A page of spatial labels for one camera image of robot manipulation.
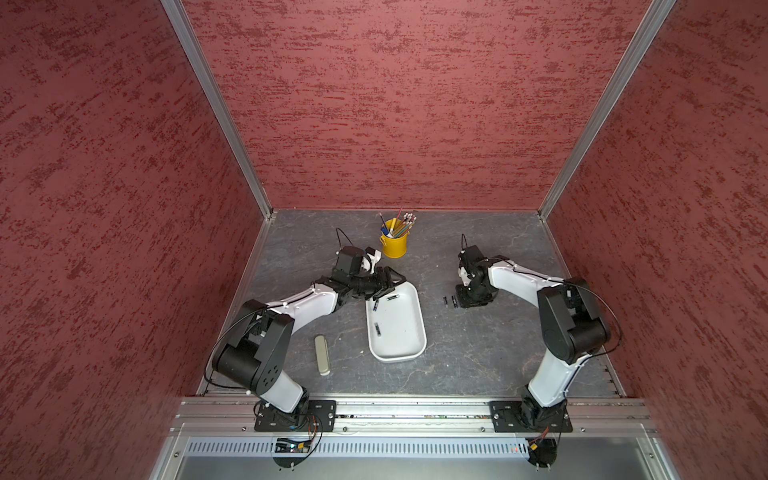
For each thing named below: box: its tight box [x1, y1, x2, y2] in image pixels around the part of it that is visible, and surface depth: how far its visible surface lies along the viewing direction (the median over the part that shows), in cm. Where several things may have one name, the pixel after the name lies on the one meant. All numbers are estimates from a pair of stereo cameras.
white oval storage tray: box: [365, 280, 427, 363], surface depth 91 cm
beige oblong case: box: [314, 335, 331, 376], surface depth 83 cm
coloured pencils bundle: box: [378, 207, 417, 239], surface depth 102 cm
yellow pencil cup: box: [379, 232, 410, 259], surface depth 104 cm
